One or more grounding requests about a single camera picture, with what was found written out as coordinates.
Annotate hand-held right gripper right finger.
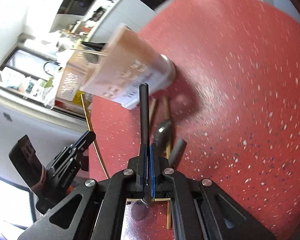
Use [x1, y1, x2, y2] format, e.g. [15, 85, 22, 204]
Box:
[150, 144, 275, 240]

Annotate wooden chopstick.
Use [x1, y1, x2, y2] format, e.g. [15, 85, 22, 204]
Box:
[161, 96, 172, 230]
[149, 98, 157, 126]
[70, 49, 108, 56]

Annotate pink plastic utensil holder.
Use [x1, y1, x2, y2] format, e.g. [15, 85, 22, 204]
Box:
[79, 23, 177, 110]

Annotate yellow packet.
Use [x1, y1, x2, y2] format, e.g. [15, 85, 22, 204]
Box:
[74, 89, 87, 104]

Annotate kitchen faucet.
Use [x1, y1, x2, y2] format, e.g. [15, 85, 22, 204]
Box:
[43, 60, 60, 77]

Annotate clear plastic bag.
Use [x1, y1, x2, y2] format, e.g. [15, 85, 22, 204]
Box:
[31, 76, 57, 109]

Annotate metal spoons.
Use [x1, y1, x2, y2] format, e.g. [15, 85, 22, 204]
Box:
[131, 83, 151, 221]

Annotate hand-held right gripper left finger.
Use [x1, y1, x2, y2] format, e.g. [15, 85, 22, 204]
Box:
[17, 144, 149, 240]

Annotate black cloth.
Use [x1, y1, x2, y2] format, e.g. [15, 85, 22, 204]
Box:
[80, 41, 107, 53]

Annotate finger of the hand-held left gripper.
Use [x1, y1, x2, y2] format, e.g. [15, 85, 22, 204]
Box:
[50, 131, 97, 175]

